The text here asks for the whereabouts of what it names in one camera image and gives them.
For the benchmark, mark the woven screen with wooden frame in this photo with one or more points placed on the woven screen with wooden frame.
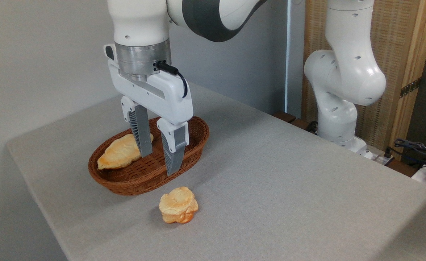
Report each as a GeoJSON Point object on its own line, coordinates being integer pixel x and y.
{"type": "Point", "coordinates": [390, 43]}

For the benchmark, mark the brown wicker basket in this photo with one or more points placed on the brown wicker basket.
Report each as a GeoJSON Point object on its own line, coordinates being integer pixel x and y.
{"type": "Point", "coordinates": [144, 177]}

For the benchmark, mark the long braided bread loaf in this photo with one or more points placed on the long braided bread loaf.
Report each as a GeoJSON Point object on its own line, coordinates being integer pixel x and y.
{"type": "Point", "coordinates": [118, 152]}

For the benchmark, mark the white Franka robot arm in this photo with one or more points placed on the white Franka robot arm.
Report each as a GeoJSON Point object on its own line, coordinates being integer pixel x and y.
{"type": "Point", "coordinates": [343, 72]}

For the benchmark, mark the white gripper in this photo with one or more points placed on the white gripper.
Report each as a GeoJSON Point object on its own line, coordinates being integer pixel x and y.
{"type": "Point", "coordinates": [169, 98]}

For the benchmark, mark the brass hinge on screen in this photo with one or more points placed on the brass hinge on screen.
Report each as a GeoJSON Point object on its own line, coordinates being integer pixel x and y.
{"type": "Point", "coordinates": [410, 87]}

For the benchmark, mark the round flower-shaped bread roll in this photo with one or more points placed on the round flower-shaped bread roll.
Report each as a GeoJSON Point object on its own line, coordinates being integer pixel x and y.
{"type": "Point", "coordinates": [178, 204]}

